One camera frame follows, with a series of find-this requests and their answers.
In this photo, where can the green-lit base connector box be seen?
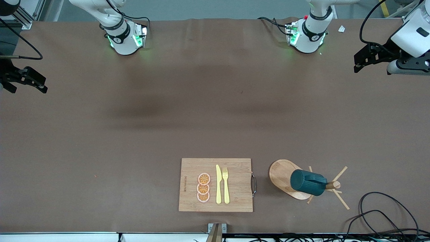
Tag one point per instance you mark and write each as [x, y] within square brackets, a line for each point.
[141, 35]
[291, 33]

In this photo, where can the yellow plastic knife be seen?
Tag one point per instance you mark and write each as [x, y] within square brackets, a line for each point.
[218, 188]

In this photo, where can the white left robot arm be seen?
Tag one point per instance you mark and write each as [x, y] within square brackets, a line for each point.
[310, 37]

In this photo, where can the small white paper scrap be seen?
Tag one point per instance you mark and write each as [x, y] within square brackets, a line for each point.
[341, 29]

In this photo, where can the yellow plastic fork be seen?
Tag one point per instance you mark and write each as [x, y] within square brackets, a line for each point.
[226, 191]

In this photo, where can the table cover mat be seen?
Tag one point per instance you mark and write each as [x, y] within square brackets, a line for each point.
[100, 168]

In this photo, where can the aluminium frame profile with bracket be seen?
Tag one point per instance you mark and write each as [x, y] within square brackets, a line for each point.
[407, 18]

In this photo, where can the grey metal bracket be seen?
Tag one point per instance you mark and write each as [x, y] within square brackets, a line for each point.
[224, 229]

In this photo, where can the toy orange slice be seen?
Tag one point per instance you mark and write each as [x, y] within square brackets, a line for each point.
[203, 198]
[203, 189]
[204, 178]

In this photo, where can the brown wooden strut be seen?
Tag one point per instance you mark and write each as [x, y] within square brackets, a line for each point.
[216, 233]

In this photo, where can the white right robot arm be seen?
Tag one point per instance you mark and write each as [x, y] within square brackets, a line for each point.
[122, 43]

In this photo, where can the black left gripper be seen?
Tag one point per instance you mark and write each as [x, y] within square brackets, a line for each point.
[387, 50]

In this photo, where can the wooden mug tree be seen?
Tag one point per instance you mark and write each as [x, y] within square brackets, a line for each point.
[280, 174]

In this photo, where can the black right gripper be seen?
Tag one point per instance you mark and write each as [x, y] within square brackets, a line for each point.
[7, 73]

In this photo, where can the teal mug yellow inside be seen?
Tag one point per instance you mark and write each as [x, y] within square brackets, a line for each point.
[307, 183]

